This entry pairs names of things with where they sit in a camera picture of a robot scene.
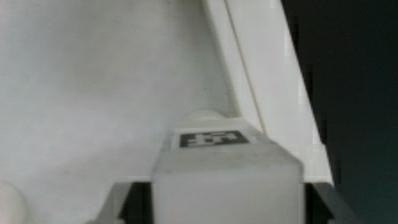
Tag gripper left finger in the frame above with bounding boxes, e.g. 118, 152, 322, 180
86, 181, 155, 224

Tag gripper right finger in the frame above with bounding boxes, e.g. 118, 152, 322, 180
306, 182, 367, 224

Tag white square tabletop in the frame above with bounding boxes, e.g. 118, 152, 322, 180
0, 0, 333, 224

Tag white table leg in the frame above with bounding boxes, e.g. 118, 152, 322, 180
152, 110, 306, 224

